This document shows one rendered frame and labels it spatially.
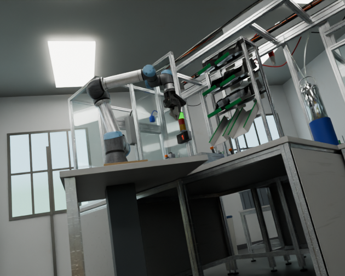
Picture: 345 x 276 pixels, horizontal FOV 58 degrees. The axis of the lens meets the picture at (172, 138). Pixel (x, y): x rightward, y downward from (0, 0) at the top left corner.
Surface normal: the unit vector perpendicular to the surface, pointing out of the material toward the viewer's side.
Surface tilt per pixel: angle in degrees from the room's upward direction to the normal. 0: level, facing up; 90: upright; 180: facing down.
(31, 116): 90
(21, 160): 90
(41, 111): 90
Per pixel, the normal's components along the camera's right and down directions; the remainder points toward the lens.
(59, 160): 0.25, -0.32
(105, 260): -0.70, -0.08
